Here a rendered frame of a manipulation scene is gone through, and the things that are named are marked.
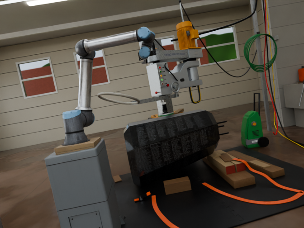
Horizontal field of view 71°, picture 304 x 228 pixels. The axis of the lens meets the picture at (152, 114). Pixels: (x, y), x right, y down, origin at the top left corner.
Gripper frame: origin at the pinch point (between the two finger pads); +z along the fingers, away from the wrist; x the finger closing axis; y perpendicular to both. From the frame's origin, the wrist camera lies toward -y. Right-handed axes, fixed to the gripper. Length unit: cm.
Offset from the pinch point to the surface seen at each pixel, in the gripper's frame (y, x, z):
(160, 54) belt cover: -23, -4, 61
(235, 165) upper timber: -78, 139, 8
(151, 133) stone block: 9, 88, 33
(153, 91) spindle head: -5, 40, 66
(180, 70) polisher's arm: -49, 21, 79
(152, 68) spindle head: -9, 11, 62
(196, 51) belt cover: -80, -2, 99
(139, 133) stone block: 24, 84, 35
